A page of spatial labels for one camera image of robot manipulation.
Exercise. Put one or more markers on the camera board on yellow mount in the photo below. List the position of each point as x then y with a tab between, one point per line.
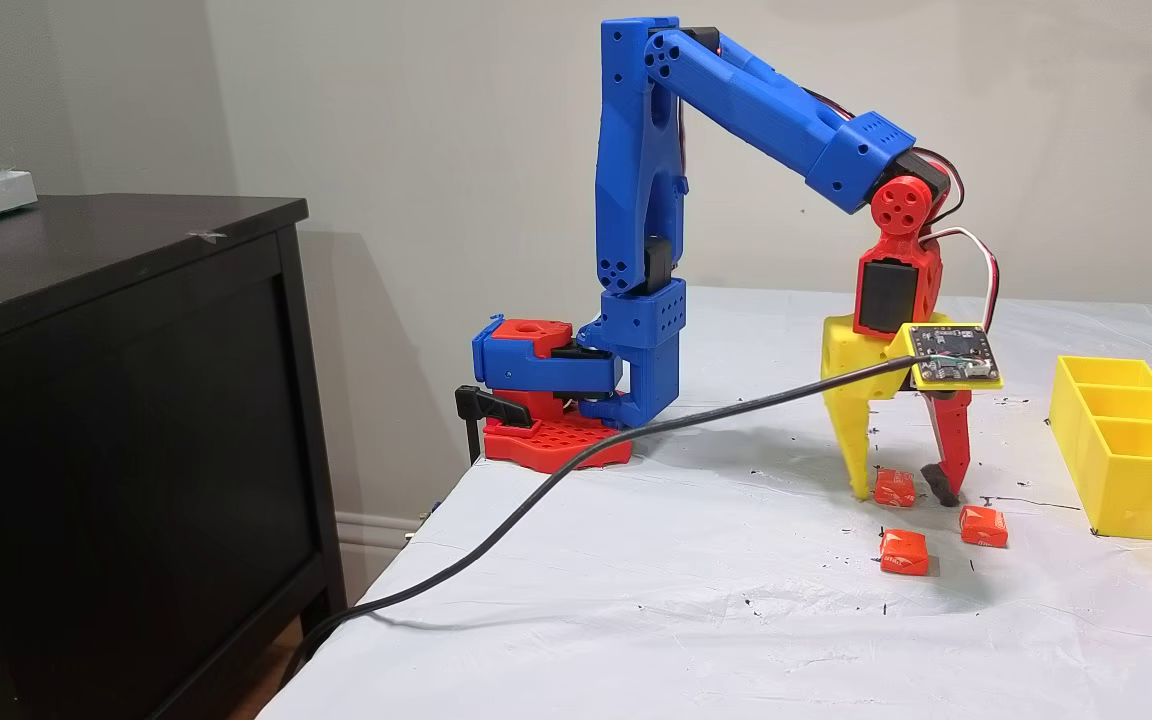
956	352

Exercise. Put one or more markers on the black table clamp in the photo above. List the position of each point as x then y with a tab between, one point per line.
486	405

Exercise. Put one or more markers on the white baseboard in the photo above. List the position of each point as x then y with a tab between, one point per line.
376	528

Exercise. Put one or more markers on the black wooden cabinet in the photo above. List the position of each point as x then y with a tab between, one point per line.
116	450

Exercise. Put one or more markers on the white plastic table cover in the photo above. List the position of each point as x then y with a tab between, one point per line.
636	620

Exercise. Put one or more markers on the yellow three-compartment box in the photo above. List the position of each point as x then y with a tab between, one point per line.
1136	490

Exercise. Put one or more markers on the orange Starburst candy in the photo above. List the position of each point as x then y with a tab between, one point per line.
904	553
983	527
895	488

